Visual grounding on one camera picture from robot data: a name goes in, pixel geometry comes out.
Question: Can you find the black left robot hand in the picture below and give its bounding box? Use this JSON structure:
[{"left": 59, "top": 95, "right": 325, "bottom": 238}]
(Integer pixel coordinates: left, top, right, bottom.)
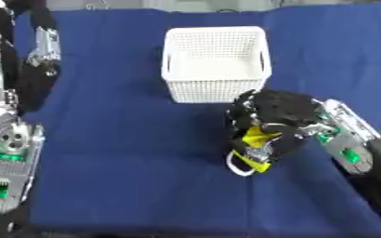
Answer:
[{"left": 0, "top": 0, "right": 64, "bottom": 116}]

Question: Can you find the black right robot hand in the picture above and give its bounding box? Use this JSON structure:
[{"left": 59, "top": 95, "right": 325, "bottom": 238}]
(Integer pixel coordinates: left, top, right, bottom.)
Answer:
[{"left": 224, "top": 88, "right": 327, "bottom": 165}]

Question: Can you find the yellow black toy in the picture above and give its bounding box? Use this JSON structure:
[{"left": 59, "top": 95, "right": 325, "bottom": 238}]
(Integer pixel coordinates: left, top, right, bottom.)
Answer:
[{"left": 224, "top": 125, "right": 285, "bottom": 178}]

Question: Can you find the white plastic perforated basket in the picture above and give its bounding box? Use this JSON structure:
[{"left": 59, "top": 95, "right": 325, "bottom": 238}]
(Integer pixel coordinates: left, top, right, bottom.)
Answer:
[{"left": 159, "top": 25, "right": 274, "bottom": 104}]

